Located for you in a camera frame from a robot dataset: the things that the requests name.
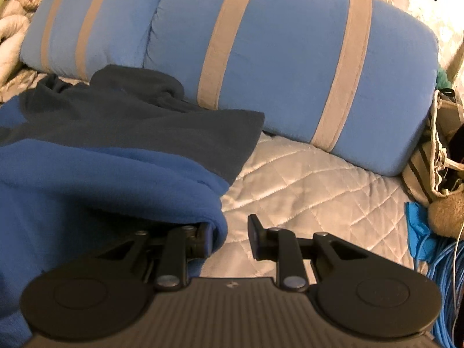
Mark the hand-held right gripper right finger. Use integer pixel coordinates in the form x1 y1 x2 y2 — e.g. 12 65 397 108
247 215 367 292

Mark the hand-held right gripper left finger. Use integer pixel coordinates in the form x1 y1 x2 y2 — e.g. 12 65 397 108
103 223 213 291

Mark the blue and navy fleece jacket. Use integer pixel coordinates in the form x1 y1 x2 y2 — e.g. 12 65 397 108
0 64 266 334

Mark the turquoise cloth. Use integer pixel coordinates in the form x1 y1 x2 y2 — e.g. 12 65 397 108
404 201 440 262

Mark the blue grey-striped pillow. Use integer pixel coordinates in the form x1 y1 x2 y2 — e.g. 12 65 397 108
144 0 440 177
20 0 172 82

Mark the striped canvas tote bag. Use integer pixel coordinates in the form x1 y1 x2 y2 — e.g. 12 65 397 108
402 88 464 207

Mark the tan plush toy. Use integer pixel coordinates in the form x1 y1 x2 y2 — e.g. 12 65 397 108
428 191 464 239

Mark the cream quilted comforter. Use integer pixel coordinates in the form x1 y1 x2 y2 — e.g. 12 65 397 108
0 0 86 85

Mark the blue cable coil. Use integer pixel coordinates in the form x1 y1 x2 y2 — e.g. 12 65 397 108
417 237 464 348

